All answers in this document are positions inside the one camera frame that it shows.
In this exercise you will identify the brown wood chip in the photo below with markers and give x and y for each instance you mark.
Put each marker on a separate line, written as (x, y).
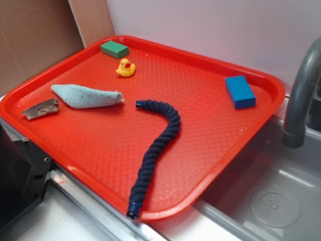
(43, 108)

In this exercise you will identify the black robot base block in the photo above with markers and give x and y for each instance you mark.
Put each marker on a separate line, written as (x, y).
(25, 171)

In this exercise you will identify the red plastic tray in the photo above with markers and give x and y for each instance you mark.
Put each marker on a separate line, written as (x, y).
(103, 147)

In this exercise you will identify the yellow rubber duck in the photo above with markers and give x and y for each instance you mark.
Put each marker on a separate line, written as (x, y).
(126, 68)

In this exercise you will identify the green wooden block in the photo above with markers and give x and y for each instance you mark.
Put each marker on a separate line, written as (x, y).
(115, 49)

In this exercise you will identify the blue wooden block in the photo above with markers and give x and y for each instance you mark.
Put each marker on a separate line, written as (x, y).
(240, 92)

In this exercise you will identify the light blue folded cloth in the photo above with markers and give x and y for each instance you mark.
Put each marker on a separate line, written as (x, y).
(81, 97)

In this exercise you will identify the light wooden board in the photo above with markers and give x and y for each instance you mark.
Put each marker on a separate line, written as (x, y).
(92, 19)

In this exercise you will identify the grey plastic sink basin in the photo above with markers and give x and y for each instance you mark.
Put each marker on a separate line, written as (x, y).
(268, 191)

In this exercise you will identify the grey faucet spout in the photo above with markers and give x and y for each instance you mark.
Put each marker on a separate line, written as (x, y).
(303, 109)

